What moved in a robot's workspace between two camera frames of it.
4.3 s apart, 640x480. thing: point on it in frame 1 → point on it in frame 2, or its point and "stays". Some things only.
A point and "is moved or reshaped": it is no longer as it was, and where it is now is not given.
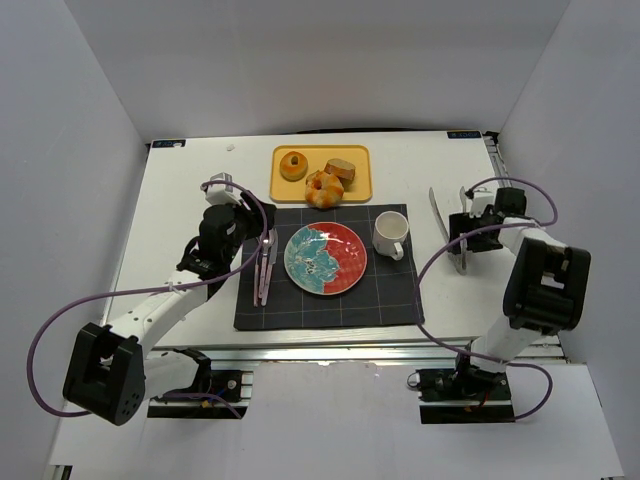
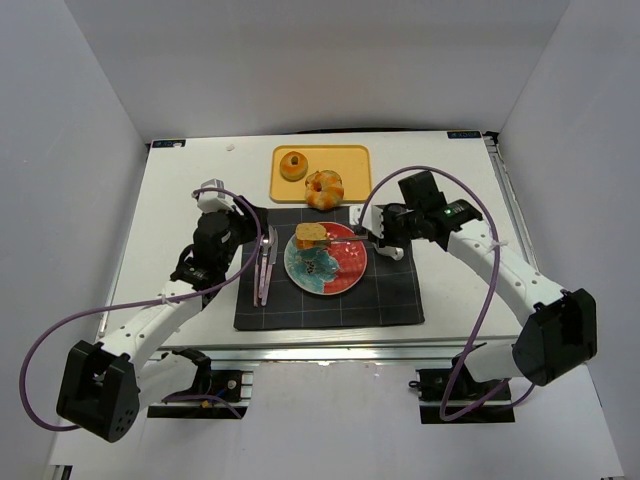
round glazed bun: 293,166 stays
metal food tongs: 458,260 is moved or reshaped
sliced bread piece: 344,170 → 308,234
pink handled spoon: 256,286 stays
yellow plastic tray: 358,190 stays
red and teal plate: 325,258 stays
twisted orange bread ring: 323,190 stays
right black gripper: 458,233 → 386,232
